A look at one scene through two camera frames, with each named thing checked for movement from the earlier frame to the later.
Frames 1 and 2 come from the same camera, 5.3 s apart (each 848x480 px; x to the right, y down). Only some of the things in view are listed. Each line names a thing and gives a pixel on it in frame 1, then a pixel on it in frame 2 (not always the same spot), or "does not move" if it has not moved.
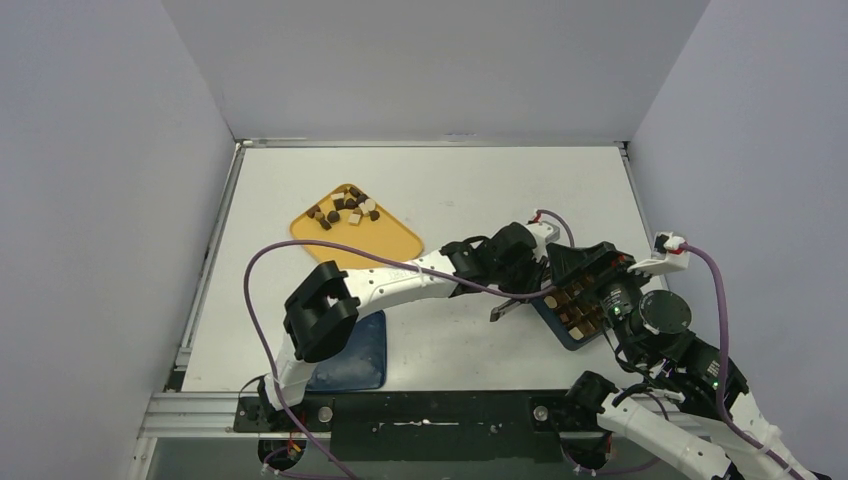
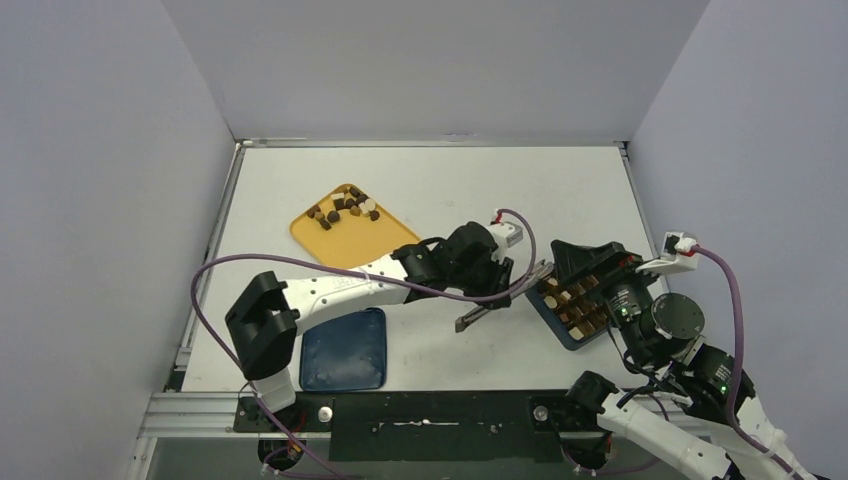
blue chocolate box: (572, 311) does not move
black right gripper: (589, 266) does not move
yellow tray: (349, 215) does not move
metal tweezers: (498, 311) -> (531, 279)
